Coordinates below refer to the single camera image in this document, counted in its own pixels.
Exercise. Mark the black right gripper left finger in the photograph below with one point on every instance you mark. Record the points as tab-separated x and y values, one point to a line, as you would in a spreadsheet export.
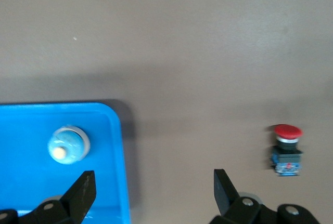
83	192

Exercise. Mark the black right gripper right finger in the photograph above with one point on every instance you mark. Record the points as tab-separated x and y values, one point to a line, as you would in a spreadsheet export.
223	192

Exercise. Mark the blue dome bell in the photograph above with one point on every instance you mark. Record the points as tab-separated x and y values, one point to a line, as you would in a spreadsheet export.
67	143

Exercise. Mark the blue plastic tray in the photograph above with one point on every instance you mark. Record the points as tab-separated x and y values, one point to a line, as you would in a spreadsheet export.
26	182

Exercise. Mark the red mushroom emergency button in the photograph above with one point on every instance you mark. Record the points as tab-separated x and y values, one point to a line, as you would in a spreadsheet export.
287	156

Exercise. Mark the brown table mat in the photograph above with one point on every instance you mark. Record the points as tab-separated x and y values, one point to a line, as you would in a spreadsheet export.
182	52

